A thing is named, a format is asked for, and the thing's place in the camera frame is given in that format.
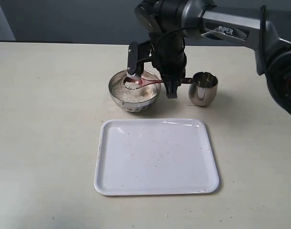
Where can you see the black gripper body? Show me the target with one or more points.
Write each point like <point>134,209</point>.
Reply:
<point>169,57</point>

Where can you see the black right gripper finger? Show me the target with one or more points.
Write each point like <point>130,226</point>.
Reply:
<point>171,89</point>

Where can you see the dark red wooden spoon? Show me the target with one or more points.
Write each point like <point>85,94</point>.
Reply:
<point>132,84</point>

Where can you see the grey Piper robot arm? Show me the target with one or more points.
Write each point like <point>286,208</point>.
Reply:
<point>169,22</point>

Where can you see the steel cup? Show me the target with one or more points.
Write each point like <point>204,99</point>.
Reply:
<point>204,88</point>

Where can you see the steel bowl of rice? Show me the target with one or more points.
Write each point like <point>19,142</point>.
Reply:
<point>132,100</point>

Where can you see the white plastic tray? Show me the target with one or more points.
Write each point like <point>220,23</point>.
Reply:
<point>164,156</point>

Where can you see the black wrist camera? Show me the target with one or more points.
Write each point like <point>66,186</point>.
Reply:
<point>138,54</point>

